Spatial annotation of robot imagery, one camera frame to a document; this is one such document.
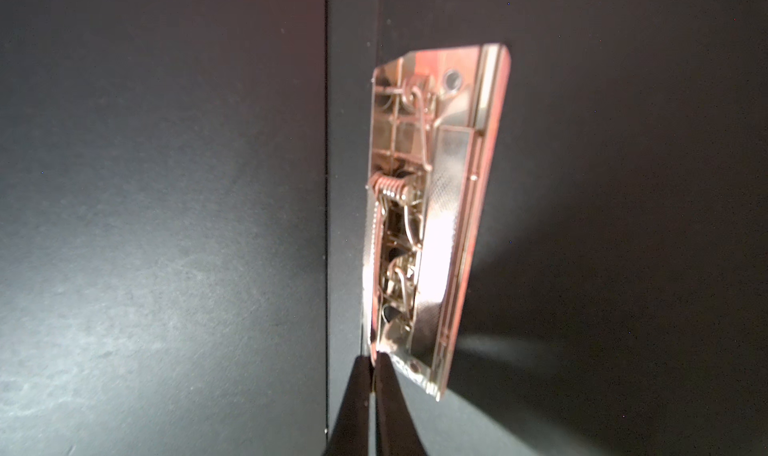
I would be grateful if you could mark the metal folder clip mechanism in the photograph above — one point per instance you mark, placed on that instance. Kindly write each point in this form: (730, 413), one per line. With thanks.
(435, 116)

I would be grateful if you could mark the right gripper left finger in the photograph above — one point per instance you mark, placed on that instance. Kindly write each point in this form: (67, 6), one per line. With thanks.
(350, 435)

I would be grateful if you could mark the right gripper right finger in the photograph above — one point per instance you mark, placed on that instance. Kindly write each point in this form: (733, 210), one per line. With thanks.
(396, 433)

